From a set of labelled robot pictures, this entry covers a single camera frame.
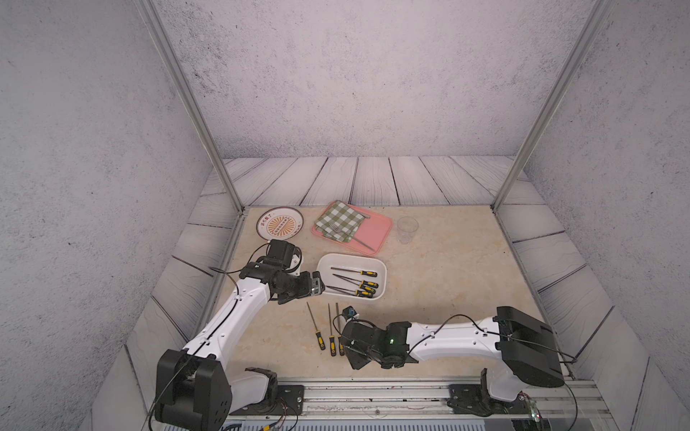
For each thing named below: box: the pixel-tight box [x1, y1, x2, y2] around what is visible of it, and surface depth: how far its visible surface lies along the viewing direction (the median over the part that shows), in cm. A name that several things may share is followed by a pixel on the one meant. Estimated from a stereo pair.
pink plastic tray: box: [310, 202, 394, 256], surface depth 115 cm
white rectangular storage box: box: [316, 252, 388, 301], surface depth 99 cm
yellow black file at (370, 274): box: [330, 266, 379, 278], surface depth 101 cm
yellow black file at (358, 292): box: [325, 285, 374, 299], surface depth 95 cm
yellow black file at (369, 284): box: [332, 272, 380, 289], surface depth 98 cm
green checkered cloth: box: [314, 200, 365, 243], surface depth 117 cm
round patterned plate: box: [256, 206, 305, 242], surface depth 117 cm
